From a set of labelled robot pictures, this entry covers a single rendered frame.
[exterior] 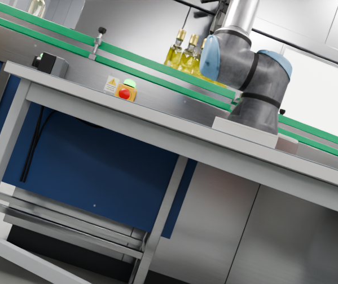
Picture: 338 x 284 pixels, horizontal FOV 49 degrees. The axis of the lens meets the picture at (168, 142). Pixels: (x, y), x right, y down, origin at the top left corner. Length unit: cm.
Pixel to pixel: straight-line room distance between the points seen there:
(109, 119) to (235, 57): 41
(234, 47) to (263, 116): 21
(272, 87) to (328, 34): 99
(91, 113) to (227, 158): 44
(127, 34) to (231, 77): 84
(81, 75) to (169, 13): 59
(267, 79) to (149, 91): 53
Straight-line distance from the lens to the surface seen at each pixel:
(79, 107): 119
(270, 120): 106
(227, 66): 104
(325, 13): 204
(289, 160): 98
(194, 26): 179
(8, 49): 153
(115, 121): 113
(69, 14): 562
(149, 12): 182
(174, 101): 143
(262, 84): 106
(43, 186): 149
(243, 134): 100
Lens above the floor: 65
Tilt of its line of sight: 2 degrees up
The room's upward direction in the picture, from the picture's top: 20 degrees clockwise
